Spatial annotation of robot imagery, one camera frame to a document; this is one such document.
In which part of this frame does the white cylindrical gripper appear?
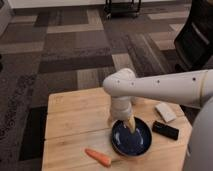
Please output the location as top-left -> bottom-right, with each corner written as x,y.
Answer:
107,97 -> 136,133

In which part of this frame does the dark blue ceramic bowl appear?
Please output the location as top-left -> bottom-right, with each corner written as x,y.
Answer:
111,118 -> 152,157

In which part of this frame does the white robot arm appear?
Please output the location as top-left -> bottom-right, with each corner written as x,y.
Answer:
103,68 -> 213,171

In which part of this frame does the white cup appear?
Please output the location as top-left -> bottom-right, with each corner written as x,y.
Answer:
131,97 -> 137,105

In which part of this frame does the orange carrot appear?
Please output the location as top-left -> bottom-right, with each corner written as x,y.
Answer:
85,148 -> 112,167

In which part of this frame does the white rectangular block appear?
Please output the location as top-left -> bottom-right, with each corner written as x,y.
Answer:
155,103 -> 177,123

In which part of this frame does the black rectangular block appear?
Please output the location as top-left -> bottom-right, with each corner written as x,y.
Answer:
152,121 -> 179,140

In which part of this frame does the black office chair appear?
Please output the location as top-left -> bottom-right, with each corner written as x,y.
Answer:
174,0 -> 213,71

